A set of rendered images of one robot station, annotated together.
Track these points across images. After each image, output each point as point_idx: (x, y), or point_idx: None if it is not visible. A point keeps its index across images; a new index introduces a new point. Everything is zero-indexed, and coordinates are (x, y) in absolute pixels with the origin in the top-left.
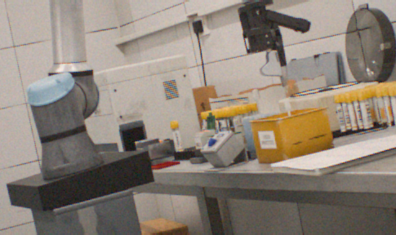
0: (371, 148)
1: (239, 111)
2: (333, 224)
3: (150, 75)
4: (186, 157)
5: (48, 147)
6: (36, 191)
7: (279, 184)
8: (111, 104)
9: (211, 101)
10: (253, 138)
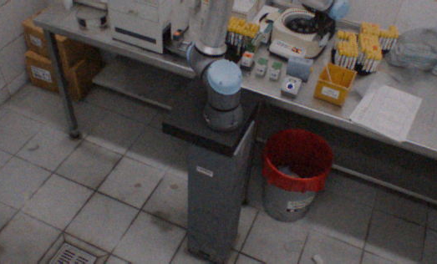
0: (396, 110)
1: (251, 31)
2: None
3: None
4: None
5: (224, 114)
6: (227, 148)
7: (353, 128)
8: (159, 17)
9: (203, 2)
10: (316, 86)
